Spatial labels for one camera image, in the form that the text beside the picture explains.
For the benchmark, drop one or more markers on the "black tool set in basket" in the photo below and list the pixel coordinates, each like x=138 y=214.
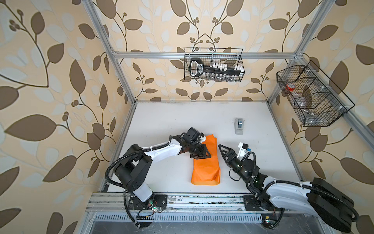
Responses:
x=198 y=68

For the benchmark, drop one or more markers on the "orange wrapping paper sheet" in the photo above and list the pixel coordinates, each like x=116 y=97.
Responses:
x=207 y=171

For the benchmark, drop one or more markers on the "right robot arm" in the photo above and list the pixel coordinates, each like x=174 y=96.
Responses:
x=317 y=197

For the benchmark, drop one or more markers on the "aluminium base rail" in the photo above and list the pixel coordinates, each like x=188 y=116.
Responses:
x=179 y=207

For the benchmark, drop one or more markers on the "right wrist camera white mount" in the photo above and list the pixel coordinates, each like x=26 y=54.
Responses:
x=243 y=150

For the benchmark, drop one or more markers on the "black wire basket right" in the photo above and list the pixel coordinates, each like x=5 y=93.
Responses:
x=317 y=100

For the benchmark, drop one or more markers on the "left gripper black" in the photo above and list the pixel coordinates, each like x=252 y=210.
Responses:
x=204 y=153

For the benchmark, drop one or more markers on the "black wire basket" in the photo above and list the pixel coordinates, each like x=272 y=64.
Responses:
x=230 y=56
x=317 y=100

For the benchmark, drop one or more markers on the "black wire basket centre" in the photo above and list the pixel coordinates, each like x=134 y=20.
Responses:
x=230 y=56

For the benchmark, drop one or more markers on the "red capped item in basket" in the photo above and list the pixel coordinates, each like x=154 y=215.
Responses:
x=290 y=87

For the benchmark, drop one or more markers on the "white tape dispenser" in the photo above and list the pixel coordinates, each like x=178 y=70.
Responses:
x=238 y=126

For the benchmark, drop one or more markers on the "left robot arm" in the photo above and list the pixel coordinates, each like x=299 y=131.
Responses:
x=129 y=172

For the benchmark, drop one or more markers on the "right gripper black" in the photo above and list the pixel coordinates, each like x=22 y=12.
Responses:
x=232 y=154

